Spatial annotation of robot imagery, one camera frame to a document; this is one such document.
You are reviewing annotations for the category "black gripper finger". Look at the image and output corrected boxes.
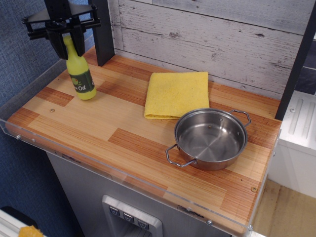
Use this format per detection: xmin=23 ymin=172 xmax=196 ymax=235
xmin=46 ymin=30 xmax=68 ymax=60
xmin=70 ymin=24 xmax=86 ymax=56

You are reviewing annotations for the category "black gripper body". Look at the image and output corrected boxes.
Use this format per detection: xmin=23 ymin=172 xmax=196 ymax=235
xmin=22 ymin=0 xmax=101 ymax=40

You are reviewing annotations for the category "yellow-green olive oil bottle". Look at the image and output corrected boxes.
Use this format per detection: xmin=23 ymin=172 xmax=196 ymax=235
xmin=63 ymin=35 xmax=96 ymax=100

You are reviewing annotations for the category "clear acrylic table guard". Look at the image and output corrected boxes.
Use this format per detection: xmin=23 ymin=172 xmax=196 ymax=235
xmin=3 ymin=49 xmax=281 ymax=237

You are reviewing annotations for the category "yellow folded cloth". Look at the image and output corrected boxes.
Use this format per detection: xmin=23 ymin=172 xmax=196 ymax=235
xmin=144 ymin=72 xmax=209 ymax=119

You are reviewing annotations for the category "stainless steel pot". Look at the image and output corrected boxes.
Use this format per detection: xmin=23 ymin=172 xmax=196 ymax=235
xmin=165 ymin=108 xmax=251 ymax=171

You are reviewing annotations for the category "silver dispenser panel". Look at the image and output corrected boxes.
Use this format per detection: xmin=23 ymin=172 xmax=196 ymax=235
xmin=102 ymin=195 xmax=163 ymax=237

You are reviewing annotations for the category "orange object bottom left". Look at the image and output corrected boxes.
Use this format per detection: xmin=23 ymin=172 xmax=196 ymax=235
xmin=18 ymin=226 xmax=44 ymax=237

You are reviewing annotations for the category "white toy sink unit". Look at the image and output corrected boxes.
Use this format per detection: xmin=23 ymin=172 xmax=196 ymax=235
xmin=268 ymin=91 xmax=316 ymax=198

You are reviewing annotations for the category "black left vertical post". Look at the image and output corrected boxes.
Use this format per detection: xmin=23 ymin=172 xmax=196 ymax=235
xmin=88 ymin=0 xmax=115 ymax=66

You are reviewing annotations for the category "black vertical post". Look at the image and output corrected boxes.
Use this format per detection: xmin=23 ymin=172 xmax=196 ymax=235
xmin=88 ymin=0 xmax=115 ymax=66
xmin=275 ymin=1 xmax=316 ymax=121

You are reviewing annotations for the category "white aluminium frame corner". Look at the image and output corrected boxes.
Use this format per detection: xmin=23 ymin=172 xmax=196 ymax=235
xmin=0 ymin=208 xmax=27 ymax=237

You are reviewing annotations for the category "black right vertical post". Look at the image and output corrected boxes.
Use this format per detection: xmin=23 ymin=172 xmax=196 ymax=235
xmin=275 ymin=1 xmax=316 ymax=121

